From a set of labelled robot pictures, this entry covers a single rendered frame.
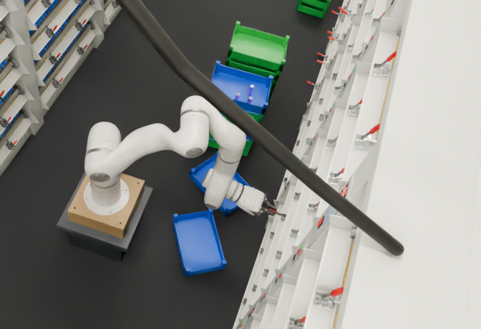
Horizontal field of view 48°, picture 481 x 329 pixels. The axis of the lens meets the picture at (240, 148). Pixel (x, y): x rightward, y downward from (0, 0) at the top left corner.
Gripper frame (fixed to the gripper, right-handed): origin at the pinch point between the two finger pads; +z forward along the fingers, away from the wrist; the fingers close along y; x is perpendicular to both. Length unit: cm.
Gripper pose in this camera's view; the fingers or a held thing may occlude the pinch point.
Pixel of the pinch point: (270, 209)
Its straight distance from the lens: 230.4
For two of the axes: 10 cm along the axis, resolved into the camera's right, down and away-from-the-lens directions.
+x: 3.6, -4.6, -8.1
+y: -3.1, 7.6, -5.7
